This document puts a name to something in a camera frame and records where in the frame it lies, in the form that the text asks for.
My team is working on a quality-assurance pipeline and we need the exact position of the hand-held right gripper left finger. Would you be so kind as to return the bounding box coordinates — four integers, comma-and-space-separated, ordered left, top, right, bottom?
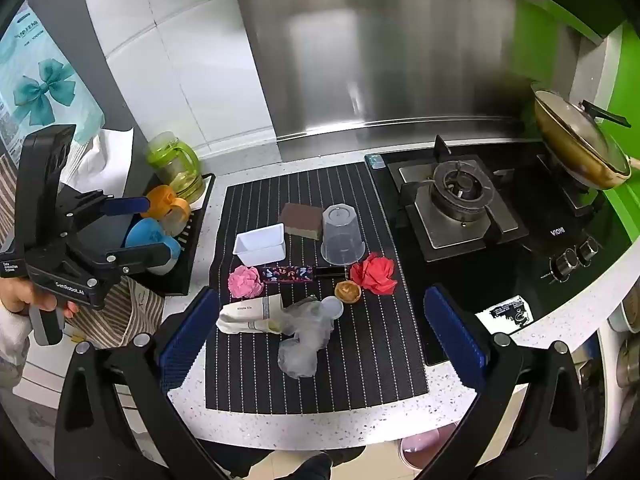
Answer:
52, 285, 236, 480

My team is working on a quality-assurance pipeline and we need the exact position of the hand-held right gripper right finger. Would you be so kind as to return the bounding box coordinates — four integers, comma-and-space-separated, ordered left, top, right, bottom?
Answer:
415, 284, 591, 480

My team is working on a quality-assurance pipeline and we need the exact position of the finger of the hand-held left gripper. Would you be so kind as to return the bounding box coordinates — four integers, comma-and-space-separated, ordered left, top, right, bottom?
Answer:
67, 242, 172, 284
59, 190, 152, 244

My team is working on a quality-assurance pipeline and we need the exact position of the pink paper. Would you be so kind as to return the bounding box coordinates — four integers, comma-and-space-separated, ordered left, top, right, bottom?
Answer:
228, 266, 265, 300

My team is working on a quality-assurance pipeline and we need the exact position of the red paper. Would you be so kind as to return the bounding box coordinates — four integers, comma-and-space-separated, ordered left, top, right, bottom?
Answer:
349, 252, 398, 296

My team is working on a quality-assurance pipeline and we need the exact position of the pink trash bin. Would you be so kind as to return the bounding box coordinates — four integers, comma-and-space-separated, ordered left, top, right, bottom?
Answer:
397, 422, 458, 471

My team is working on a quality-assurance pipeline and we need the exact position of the person's left forearm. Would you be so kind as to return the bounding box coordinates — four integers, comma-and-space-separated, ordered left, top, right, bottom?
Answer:
0, 310, 34, 391

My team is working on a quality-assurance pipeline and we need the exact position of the person's left hand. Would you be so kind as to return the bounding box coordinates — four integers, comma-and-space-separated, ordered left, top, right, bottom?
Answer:
0, 278, 57, 315

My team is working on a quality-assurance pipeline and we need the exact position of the blue bowl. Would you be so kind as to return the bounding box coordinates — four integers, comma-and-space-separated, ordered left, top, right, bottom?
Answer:
124, 217, 182, 263

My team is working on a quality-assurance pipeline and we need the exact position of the orange cup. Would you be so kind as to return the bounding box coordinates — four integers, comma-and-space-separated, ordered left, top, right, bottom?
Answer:
145, 185, 192, 237

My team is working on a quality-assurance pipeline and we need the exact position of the black dish tray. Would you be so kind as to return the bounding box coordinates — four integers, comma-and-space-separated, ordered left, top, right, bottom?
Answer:
75, 174, 217, 297

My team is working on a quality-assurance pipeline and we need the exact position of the brown striped cloth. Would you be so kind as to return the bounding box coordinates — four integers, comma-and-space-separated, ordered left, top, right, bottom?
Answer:
0, 152, 167, 352

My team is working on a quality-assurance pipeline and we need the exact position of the white printed label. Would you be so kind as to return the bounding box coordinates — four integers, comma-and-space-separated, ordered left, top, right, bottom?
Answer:
475, 296, 535, 333

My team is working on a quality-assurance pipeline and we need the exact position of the white plastic bag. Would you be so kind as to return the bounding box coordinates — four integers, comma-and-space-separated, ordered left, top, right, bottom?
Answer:
60, 127, 137, 201

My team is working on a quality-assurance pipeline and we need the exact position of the green glass pitcher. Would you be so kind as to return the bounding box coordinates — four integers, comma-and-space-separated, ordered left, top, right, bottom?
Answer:
145, 131, 206, 201

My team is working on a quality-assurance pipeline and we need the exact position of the white rectangular container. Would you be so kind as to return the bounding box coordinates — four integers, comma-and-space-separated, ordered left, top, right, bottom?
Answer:
233, 226, 287, 267

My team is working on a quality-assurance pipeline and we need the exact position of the plastic bag with teal bow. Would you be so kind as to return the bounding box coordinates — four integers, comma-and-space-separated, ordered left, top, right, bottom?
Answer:
0, 2, 106, 161

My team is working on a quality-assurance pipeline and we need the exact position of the black striped mat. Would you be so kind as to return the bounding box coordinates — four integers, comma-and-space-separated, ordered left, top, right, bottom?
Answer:
204, 162, 430, 416

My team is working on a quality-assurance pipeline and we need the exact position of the dark patterned wrapper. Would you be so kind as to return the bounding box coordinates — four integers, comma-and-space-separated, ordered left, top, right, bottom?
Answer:
261, 264, 315, 285

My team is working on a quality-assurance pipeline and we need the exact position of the crumpled clear plastic bag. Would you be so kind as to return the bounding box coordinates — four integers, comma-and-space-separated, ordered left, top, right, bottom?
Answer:
276, 296, 336, 378

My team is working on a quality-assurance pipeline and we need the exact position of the clear round lid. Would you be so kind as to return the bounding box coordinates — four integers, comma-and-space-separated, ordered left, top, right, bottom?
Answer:
320, 296, 345, 322

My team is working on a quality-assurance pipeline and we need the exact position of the black gas stove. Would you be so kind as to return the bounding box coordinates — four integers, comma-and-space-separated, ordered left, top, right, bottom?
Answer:
370, 135, 636, 367

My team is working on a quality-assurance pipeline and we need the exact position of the clear plastic cup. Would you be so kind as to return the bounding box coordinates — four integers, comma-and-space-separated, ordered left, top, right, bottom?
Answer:
320, 203, 365, 266

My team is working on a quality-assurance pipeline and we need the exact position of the brown sponge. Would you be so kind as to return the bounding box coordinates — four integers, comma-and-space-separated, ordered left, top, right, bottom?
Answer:
278, 203, 325, 241

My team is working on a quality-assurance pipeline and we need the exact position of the person's leg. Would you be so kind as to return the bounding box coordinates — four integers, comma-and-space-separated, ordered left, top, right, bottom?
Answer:
295, 451, 335, 480

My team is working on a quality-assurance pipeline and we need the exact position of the brass wok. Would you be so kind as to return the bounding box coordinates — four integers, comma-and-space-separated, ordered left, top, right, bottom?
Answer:
531, 85, 640, 191

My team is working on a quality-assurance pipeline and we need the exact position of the glass wok lid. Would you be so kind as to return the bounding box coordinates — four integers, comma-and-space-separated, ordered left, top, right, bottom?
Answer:
535, 91, 633, 178

